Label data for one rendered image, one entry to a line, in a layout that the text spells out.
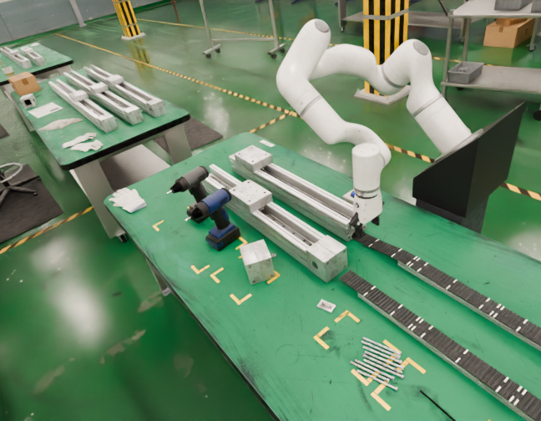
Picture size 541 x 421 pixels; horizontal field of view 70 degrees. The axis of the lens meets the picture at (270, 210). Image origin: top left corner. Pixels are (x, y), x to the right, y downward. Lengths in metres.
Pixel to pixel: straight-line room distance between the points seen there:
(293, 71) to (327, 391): 0.92
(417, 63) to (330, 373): 1.05
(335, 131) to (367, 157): 0.13
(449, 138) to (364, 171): 0.42
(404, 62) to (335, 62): 0.25
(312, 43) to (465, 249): 0.84
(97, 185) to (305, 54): 1.94
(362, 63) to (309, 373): 1.02
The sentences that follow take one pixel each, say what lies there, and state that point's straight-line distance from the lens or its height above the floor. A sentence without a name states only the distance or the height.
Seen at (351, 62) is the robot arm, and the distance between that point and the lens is 1.45.
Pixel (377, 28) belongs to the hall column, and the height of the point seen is 0.73.
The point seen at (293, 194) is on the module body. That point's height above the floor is 0.86.
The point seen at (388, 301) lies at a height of 0.81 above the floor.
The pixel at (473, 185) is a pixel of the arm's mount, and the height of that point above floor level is 0.91.
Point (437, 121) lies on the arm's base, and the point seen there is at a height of 1.09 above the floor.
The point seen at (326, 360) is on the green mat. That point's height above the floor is 0.78.
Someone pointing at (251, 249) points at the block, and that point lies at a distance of 1.34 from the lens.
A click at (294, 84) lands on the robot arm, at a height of 1.35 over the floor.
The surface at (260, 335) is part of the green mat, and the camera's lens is 1.22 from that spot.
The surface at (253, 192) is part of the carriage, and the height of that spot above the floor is 0.90.
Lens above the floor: 1.75
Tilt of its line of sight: 36 degrees down
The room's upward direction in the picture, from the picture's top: 11 degrees counter-clockwise
